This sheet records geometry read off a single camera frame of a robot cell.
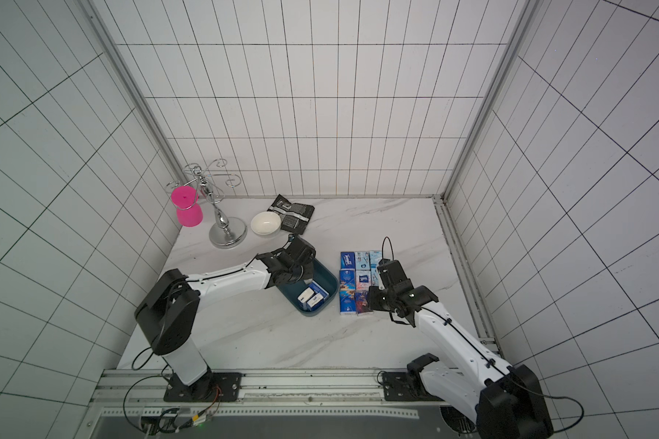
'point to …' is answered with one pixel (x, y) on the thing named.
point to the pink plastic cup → (186, 200)
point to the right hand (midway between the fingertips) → (362, 297)
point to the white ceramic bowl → (265, 222)
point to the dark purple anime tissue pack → (361, 302)
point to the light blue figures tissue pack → (376, 279)
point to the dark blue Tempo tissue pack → (348, 260)
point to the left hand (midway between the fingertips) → (304, 273)
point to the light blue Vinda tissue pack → (362, 261)
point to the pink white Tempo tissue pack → (362, 280)
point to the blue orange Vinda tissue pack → (347, 279)
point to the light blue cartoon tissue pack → (374, 259)
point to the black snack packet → (294, 217)
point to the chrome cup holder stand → (225, 232)
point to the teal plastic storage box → (324, 276)
